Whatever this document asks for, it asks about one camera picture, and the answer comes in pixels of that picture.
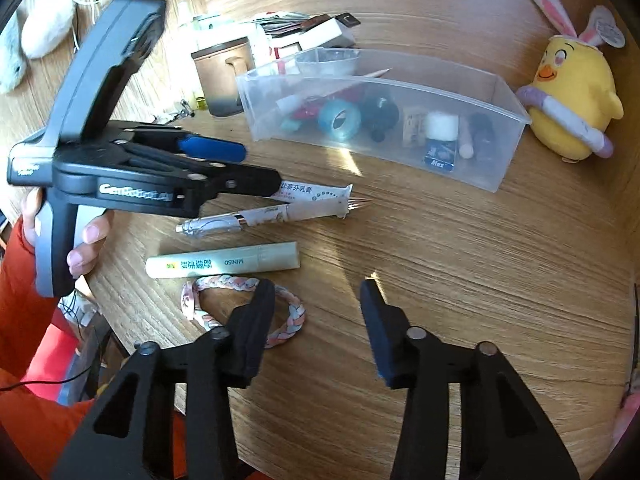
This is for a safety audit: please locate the blue tape roll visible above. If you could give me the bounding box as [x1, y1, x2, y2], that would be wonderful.
[318, 99, 362, 142]

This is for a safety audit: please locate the white tape roll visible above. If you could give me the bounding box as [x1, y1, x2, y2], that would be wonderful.
[425, 112, 460, 142]

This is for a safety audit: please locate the dark green spray bottle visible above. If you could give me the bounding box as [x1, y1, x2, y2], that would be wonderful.
[360, 96, 400, 143]

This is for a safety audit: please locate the person left hand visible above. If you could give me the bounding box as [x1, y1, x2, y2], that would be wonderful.
[22, 188, 114, 278]

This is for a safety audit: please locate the white toothpaste tube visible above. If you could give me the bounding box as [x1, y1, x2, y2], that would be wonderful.
[270, 180, 352, 203]

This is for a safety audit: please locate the brown mug with lid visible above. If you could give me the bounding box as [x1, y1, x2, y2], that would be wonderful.
[191, 37, 255, 117]

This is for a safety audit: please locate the pale green stick tube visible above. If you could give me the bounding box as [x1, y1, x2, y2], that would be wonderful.
[145, 242, 300, 278]

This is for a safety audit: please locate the white pink pen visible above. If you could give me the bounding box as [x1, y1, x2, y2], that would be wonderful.
[175, 197, 369, 237]

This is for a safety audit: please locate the white cardboard box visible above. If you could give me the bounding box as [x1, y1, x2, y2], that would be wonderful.
[298, 18, 356, 51]

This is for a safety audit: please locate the small blue white box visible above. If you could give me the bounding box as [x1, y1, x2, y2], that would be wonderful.
[424, 139, 458, 172]

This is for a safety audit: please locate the clear plastic organizer bin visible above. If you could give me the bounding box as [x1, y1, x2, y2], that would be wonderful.
[236, 48, 532, 192]

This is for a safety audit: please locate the yellow chick plush toy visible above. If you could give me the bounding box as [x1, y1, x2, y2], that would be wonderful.
[516, 0, 626, 162]

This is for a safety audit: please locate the pink white braided bracelet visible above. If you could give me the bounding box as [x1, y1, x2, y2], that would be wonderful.
[180, 274, 307, 350]

